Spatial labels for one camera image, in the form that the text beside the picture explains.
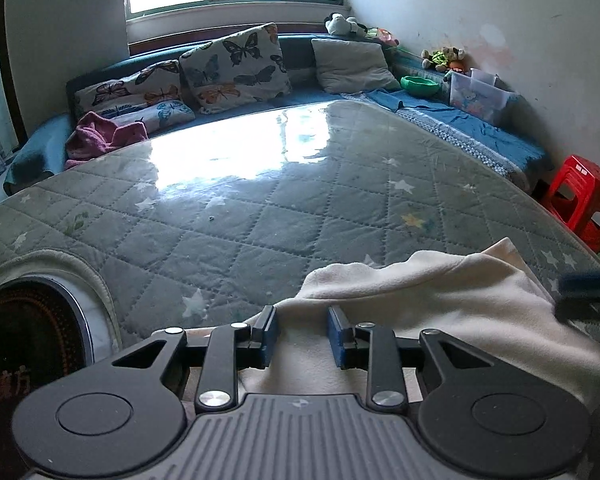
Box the red plastic stool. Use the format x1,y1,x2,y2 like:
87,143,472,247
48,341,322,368
542,154,600,252

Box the plain grey pillow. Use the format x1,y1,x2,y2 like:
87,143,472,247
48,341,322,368
311,38,400,94

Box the round black induction cooktop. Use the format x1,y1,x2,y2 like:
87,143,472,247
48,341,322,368
0,276,94,479

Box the small butterfly print pillow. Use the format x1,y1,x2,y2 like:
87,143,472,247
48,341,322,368
73,60,196,136

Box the green plastic bowl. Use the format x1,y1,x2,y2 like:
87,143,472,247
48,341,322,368
400,76,440,99

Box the pink crumpled cloth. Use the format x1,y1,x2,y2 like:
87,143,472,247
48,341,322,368
65,112,148,169

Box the panda plush toy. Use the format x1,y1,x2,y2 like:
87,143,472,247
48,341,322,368
324,12,368,38

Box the blue corner sofa bench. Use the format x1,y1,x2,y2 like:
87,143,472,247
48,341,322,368
2,31,554,196

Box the colourful plush toys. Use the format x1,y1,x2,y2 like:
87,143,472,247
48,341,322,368
422,47,466,74

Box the large butterfly print pillow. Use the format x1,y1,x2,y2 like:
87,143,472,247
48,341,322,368
180,23,292,115

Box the clear plastic storage box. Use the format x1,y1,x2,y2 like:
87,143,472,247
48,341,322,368
446,70,520,127

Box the cream sweater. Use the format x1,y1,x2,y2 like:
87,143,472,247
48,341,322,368
238,238,600,410

